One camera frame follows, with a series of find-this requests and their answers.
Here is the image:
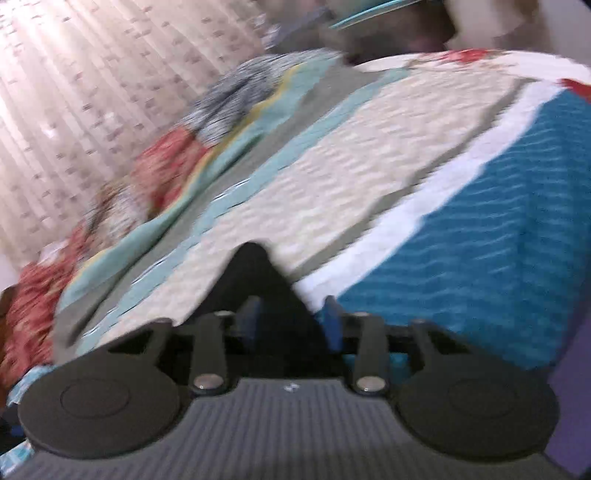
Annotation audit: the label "patchwork floral bed quilt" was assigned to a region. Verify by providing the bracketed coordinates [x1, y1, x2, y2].
[0, 48, 591, 409]

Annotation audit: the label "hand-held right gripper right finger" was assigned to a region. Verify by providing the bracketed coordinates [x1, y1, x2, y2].
[322, 295, 465, 397]

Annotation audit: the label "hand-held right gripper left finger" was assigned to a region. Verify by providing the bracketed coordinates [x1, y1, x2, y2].
[107, 295, 265, 397]

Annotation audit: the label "black pants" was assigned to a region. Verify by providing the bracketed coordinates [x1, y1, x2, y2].
[198, 241, 334, 358]

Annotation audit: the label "beige patterned curtain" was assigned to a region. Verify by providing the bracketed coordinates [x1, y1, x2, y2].
[0, 0, 282, 278]

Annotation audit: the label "dark wooden furniture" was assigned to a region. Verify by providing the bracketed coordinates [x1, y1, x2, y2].
[344, 4, 458, 65]

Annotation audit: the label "teal rimmed object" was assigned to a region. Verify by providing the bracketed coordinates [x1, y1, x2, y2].
[327, 0, 423, 32]

